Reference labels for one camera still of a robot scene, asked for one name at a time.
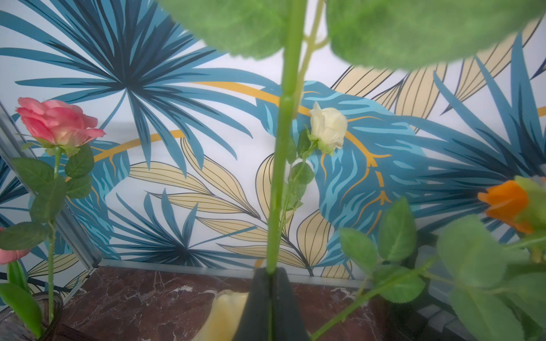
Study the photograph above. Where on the white rose top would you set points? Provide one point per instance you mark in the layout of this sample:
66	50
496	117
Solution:
382	262

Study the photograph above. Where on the pink tulip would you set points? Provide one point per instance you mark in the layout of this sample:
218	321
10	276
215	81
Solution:
16	243

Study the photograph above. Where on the cream yellow fluted vase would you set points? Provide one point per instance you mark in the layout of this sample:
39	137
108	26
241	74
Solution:
224	317

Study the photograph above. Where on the pink rose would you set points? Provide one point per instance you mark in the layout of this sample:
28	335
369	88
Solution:
65	132

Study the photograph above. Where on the orange rose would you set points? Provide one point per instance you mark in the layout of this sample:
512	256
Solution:
519	203

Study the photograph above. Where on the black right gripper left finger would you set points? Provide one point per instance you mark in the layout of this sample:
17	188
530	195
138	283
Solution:
256	318

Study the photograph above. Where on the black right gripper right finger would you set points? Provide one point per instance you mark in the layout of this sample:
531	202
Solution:
287	322

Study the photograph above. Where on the dark purple ribbed vase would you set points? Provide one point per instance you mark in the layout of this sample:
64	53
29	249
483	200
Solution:
32	323

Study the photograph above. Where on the cream rose large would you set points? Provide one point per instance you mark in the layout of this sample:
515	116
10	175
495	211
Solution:
325	136

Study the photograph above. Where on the white rose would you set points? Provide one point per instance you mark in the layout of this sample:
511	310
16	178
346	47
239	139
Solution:
380	34
382	262

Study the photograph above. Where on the black plastic toolbox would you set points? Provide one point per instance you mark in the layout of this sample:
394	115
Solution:
428	317

